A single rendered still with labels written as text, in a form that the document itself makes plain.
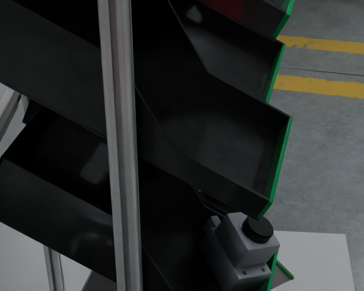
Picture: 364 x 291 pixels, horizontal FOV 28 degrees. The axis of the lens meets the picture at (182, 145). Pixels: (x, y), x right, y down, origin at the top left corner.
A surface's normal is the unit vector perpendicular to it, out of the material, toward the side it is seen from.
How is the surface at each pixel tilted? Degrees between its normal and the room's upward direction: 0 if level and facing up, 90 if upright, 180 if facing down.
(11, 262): 0
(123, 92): 90
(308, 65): 0
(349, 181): 0
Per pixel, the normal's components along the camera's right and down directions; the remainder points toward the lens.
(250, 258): 0.42, 0.73
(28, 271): 0.00, -0.82
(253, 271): 0.41, -0.69
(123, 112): -0.07, 0.57
